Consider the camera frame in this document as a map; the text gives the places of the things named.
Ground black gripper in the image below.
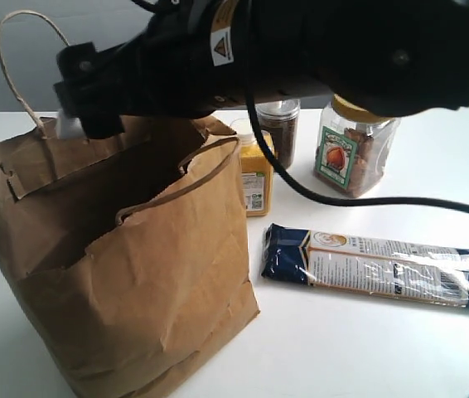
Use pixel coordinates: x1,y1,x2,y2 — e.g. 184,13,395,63
54,1,255,139

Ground brown paper bag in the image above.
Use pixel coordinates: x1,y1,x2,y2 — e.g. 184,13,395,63
0,9,261,398

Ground yellow grain bottle white cap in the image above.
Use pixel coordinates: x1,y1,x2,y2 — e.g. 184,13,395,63
230,119,273,217

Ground clear jar dark contents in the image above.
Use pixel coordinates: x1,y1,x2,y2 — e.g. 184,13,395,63
256,99,301,169

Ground square jar yellow lid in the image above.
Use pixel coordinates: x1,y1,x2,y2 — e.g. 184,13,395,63
313,95,400,198

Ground blue noodle packet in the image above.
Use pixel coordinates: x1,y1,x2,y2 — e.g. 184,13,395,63
262,224,469,308

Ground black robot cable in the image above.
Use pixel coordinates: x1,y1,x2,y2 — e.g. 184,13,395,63
128,0,469,221

